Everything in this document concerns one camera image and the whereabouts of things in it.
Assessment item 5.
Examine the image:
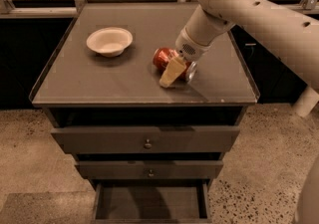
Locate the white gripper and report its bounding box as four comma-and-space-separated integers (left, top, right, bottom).
159, 27, 210, 88

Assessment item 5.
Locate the red coke can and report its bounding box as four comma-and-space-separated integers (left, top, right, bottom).
153, 47, 197, 83

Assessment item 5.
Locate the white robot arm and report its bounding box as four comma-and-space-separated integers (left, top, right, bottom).
176, 0, 319, 224

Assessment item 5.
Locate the top grey drawer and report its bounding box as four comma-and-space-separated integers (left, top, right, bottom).
51, 125, 239, 154

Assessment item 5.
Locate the grey drawer cabinet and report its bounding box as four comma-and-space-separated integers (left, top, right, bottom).
29, 1, 261, 224

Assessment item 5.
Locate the middle grey drawer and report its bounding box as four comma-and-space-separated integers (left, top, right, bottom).
76, 160, 223, 180

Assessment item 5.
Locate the open bottom grey drawer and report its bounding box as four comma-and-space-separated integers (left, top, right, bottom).
91, 180, 211, 224

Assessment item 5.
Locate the white paper bowl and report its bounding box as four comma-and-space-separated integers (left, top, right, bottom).
86, 27, 133, 57

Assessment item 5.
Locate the white pole leg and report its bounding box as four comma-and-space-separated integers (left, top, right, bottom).
293, 87, 319, 117

